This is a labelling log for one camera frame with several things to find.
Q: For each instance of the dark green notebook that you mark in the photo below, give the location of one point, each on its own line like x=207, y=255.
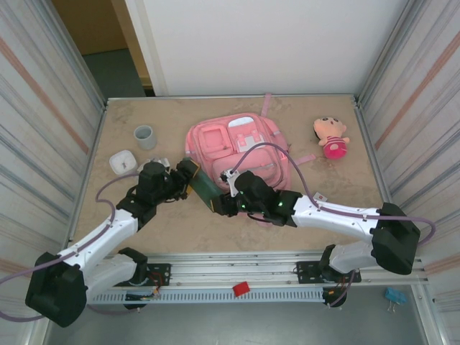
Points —
x=203, y=188

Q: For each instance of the pink student backpack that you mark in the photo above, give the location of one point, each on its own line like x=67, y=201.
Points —
x=212, y=138

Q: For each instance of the pink plush doll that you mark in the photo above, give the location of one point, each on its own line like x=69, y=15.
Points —
x=328, y=131

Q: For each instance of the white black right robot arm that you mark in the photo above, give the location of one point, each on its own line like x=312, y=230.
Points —
x=338, y=215

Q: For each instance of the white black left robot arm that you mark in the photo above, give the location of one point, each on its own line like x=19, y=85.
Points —
x=100, y=233

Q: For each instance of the white square box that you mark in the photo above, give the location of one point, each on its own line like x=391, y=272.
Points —
x=123, y=162

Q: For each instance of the grey plastic cup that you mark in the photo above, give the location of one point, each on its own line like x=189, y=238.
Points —
x=145, y=140

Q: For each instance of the small red block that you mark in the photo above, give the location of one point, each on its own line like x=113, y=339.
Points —
x=241, y=289

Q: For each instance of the tan wooden door edge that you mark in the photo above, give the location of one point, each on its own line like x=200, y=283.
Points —
x=133, y=36

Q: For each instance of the blue binder clip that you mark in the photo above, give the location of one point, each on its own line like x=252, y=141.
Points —
x=394, y=294

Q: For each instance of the aluminium mounting rail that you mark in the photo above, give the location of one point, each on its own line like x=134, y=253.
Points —
x=233, y=267

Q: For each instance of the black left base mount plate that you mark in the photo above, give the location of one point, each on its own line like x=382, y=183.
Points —
x=160, y=269

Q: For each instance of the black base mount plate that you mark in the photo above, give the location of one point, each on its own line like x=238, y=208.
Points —
x=160, y=269
x=309, y=271

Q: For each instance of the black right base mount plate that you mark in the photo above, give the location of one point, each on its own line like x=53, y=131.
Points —
x=309, y=271

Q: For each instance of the white door frame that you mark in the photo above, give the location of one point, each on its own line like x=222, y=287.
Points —
x=147, y=36

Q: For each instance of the aluminium frame post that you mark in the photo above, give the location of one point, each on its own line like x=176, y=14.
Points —
x=386, y=54
x=82, y=54

